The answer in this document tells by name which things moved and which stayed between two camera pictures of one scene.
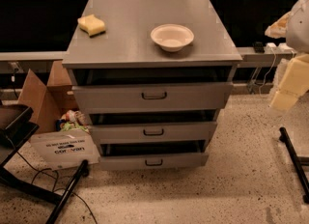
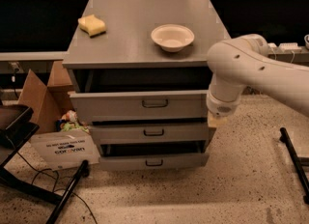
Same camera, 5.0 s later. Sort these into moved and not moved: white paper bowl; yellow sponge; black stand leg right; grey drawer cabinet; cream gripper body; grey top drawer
Moved: cream gripper body; grey top drawer
Not moved: black stand leg right; yellow sponge; grey drawer cabinet; white paper bowl
